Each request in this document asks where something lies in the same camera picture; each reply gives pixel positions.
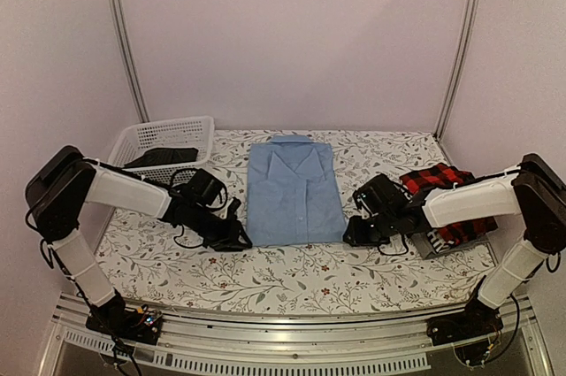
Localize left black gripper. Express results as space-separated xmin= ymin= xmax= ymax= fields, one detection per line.
xmin=188 ymin=204 xmax=253 ymax=252

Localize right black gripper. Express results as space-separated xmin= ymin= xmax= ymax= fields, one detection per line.
xmin=344 ymin=211 xmax=398 ymax=247

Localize black shirt white letters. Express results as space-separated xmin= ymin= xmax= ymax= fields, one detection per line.
xmin=426 ymin=231 xmax=455 ymax=254

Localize light blue long sleeve shirt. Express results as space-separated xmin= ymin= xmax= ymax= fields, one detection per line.
xmin=246 ymin=134 xmax=347 ymax=247

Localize red black plaid shirt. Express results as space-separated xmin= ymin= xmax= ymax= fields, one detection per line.
xmin=400 ymin=163 xmax=498 ymax=247

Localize grey shirt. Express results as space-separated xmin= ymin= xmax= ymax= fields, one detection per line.
xmin=409 ymin=234 xmax=490 ymax=259

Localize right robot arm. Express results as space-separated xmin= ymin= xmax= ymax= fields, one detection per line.
xmin=343 ymin=153 xmax=565 ymax=337

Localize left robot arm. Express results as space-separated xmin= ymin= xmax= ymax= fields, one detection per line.
xmin=25 ymin=146 xmax=252 ymax=335

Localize floral table mat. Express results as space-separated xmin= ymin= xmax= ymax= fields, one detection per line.
xmin=95 ymin=130 xmax=496 ymax=316

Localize dark shirt in basket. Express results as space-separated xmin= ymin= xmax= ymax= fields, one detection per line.
xmin=124 ymin=148 xmax=198 ymax=168

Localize white plastic basket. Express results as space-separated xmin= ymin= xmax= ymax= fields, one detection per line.
xmin=108 ymin=116 xmax=215 ymax=183

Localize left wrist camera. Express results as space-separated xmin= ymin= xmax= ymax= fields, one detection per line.
xmin=226 ymin=197 xmax=241 ymax=220

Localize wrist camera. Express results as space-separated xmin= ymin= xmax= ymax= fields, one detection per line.
xmin=226 ymin=197 xmax=241 ymax=220
xmin=352 ymin=192 xmax=372 ymax=218

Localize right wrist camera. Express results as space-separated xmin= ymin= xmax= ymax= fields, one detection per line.
xmin=352 ymin=192 xmax=372 ymax=218

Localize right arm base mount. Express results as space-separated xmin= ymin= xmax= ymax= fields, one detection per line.
xmin=426 ymin=298 xmax=503 ymax=367

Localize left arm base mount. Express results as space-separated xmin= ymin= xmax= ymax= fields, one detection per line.
xmin=86 ymin=292 xmax=163 ymax=345

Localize aluminium front rail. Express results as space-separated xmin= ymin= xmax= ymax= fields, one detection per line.
xmin=38 ymin=294 xmax=558 ymax=375

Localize right aluminium post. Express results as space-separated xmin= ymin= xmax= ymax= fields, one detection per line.
xmin=434 ymin=0 xmax=480 ymax=142

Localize aluminium post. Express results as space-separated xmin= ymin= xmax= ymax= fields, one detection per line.
xmin=434 ymin=0 xmax=480 ymax=142
xmin=108 ymin=0 xmax=149 ymax=123

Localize left aluminium post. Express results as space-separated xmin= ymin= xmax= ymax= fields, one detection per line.
xmin=108 ymin=0 xmax=149 ymax=123

